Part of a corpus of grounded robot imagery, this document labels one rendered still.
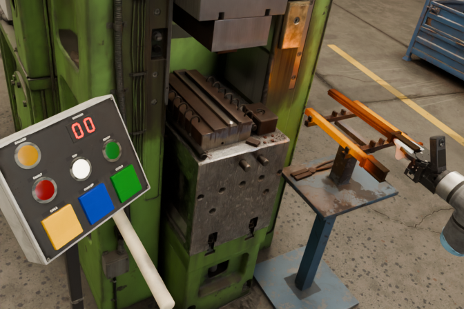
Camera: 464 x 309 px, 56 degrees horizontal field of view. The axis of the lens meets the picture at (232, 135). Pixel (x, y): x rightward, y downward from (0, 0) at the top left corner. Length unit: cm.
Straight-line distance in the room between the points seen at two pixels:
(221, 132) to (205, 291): 82
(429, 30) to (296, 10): 371
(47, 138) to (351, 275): 181
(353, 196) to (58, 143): 114
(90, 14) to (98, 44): 9
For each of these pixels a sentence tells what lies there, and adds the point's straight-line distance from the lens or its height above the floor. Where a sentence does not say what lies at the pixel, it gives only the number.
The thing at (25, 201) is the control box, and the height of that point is 109.
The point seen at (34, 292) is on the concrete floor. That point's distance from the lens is 225.
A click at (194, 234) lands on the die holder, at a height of 59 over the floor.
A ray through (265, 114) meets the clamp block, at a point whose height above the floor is 98.
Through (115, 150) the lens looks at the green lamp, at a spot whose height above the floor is 109.
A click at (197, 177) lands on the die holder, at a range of 143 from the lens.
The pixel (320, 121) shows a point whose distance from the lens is 163.
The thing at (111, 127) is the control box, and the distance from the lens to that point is 115.
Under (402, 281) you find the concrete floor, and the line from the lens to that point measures 256.
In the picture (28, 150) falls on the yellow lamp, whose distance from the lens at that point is 103.
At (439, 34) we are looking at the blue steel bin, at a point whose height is 41.
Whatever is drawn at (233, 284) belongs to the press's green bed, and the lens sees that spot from 206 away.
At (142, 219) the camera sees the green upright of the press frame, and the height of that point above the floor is 53.
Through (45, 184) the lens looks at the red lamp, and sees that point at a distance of 104.
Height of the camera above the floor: 177
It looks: 34 degrees down
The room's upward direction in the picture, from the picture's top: 9 degrees clockwise
